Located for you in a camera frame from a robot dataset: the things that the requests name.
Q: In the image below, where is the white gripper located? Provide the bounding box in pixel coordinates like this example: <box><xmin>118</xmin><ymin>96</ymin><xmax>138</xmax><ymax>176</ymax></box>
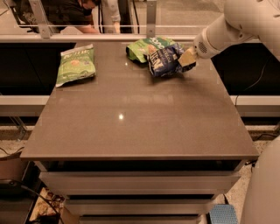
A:
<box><xmin>178</xmin><ymin>27</ymin><xmax>223</xmax><ymax>67</ymax></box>

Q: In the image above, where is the blue Kettle chip bag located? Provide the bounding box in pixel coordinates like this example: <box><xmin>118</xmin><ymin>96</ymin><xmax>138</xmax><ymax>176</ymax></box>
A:
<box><xmin>147</xmin><ymin>43</ymin><xmax>196</xmax><ymax>77</ymax></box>

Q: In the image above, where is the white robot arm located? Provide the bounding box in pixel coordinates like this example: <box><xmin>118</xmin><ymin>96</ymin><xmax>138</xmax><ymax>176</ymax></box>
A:
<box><xmin>179</xmin><ymin>0</ymin><xmax>280</xmax><ymax>224</ymax></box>

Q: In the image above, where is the green rice chip bag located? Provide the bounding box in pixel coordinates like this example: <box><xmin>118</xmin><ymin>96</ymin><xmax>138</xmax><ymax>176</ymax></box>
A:
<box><xmin>126</xmin><ymin>37</ymin><xmax>175</xmax><ymax>63</ymax></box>

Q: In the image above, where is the green Kettle chip bag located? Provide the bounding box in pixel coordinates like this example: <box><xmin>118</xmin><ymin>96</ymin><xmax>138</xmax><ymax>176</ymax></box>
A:
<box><xmin>55</xmin><ymin>44</ymin><xmax>95</xmax><ymax>88</ymax></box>

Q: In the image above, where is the grey drawer cabinet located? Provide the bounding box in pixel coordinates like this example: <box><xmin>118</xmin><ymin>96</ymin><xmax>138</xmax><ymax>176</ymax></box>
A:
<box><xmin>22</xmin><ymin>43</ymin><xmax>258</xmax><ymax>224</ymax></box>

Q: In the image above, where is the metal guard railing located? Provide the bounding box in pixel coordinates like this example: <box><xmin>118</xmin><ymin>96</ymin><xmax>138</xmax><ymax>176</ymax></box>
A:
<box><xmin>0</xmin><ymin>0</ymin><xmax>228</xmax><ymax>44</ymax></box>

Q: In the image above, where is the blue perforated box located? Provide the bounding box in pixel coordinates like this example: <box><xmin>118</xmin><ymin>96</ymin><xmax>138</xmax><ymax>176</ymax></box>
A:
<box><xmin>208</xmin><ymin>204</ymin><xmax>238</xmax><ymax>224</ymax></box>

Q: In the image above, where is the snack box on floor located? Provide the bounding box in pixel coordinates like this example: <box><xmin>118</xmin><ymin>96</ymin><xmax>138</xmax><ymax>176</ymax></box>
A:
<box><xmin>29</xmin><ymin>187</ymin><xmax>65</xmax><ymax>224</ymax></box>

